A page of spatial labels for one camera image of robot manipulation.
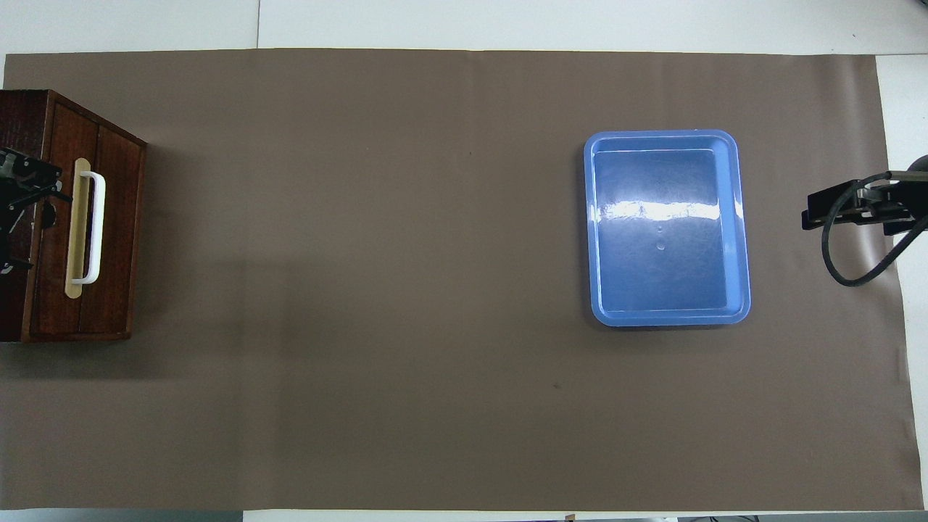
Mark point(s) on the blue plastic tray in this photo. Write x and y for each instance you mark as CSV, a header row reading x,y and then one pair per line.
x,y
667,232

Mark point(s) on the dark wooden drawer cabinet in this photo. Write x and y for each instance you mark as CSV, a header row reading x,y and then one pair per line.
x,y
18,123

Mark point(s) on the brown table mat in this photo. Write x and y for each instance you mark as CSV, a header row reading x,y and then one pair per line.
x,y
435,326

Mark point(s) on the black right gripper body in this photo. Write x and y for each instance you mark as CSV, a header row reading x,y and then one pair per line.
x,y
899,196

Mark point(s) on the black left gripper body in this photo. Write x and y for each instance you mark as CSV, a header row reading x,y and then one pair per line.
x,y
6,217

